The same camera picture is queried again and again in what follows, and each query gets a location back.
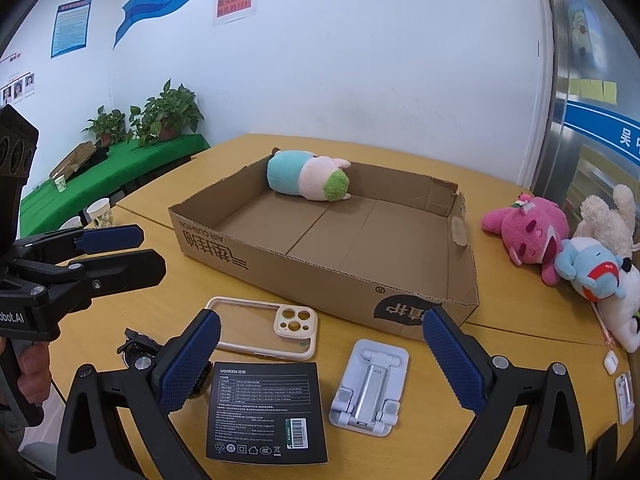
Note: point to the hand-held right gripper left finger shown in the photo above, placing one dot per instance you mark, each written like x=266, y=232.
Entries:
x=192, y=360

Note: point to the large potted plant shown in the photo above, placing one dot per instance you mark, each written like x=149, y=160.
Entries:
x=167, y=110

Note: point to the brown cardboard box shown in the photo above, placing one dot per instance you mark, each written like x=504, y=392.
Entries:
x=350, y=240

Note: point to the blue plush toy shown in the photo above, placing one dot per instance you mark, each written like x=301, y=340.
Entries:
x=585, y=267

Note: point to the blue notice poster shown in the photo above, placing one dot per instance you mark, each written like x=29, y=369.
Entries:
x=71, y=27

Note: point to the black product box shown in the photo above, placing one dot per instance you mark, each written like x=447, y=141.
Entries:
x=260, y=410

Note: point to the small white tag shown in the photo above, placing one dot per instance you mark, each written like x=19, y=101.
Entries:
x=610, y=361

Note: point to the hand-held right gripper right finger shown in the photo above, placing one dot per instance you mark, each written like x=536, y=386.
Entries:
x=452, y=365

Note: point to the clear beige phone case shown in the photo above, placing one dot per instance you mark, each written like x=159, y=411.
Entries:
x=295, y=327

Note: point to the red wall sign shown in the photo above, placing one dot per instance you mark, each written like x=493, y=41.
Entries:
x=234, y=6

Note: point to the wooden desktop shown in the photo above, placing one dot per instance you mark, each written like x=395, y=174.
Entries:
x=525, y=320

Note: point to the white plush toy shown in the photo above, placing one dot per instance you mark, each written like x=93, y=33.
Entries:
x=622, y=310

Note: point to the flat cardboard carton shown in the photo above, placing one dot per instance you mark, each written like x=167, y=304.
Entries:
x=72, y=160

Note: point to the photo notice sheets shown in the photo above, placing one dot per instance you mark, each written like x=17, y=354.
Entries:
x=17, y=87

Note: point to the small green print paper cup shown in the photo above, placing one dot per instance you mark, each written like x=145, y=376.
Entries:
x=60, y=184

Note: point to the blue wave wall decal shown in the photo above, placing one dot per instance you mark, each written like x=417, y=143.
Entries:
x=150, y=7

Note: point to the person's left hand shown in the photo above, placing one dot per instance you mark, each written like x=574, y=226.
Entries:
x=37, y=367

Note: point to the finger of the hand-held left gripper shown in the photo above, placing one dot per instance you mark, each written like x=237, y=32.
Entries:
x=125, y=272
x=112, y=240

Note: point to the small potted plant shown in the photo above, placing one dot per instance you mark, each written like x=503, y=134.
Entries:
x=106, y=125

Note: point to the yellow sticky notes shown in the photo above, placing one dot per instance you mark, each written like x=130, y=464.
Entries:
x=592, y=90

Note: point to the teal pink green plush toy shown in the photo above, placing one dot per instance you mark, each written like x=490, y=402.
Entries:
x=295, y=177

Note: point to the blue door band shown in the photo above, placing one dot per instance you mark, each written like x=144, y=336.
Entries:
x=600, y=127

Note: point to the cartoon door poster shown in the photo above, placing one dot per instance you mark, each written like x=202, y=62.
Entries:
x=585, y=30

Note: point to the white paper cup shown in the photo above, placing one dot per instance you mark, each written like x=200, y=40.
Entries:
x=100, y=214
x=71, y=223

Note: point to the white folding phone stand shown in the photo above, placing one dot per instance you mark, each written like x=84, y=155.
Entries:
x=370, y=385

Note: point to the beige rabbit plush toy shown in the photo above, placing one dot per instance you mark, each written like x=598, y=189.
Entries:
x=607, y=220

